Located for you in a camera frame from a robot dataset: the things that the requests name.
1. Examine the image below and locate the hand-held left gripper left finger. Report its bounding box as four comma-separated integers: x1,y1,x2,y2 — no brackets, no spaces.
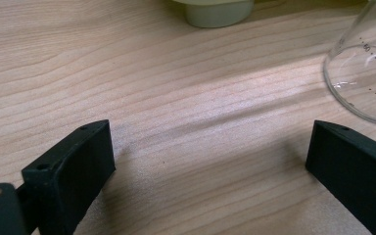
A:
21,118,117,235

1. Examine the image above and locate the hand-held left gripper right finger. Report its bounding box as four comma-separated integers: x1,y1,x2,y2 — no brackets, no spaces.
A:
305,119,376,235

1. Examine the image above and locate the clear glass conical flask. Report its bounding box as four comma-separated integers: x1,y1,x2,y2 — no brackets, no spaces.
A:
322,0,376,128

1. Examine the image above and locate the pale green ceramic vessel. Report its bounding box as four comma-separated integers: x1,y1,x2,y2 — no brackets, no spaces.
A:
170,0,256,29

